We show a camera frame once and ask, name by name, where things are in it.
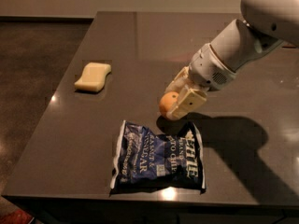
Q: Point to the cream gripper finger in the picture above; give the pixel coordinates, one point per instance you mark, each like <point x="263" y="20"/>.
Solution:
<point x="180" y="82"/>
<point x="187" y="100"/>

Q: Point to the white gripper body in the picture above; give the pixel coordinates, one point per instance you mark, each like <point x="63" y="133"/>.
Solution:
<point x="207" y="66"/>

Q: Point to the orange fruit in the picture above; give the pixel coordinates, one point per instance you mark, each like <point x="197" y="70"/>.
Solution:
<point x="167" y="101"/>

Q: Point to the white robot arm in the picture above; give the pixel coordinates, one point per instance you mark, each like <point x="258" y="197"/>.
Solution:
<point x="266" y="24"/>

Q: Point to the blue chip bag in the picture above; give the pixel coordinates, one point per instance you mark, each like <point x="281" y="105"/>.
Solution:
<point x="146" y="159"/>

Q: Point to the yellow sponge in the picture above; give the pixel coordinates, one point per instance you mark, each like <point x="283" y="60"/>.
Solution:
<point x="93" y="77"/>

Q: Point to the red object on floor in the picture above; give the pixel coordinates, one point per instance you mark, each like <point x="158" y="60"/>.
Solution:
<point x="17" y="217"/>

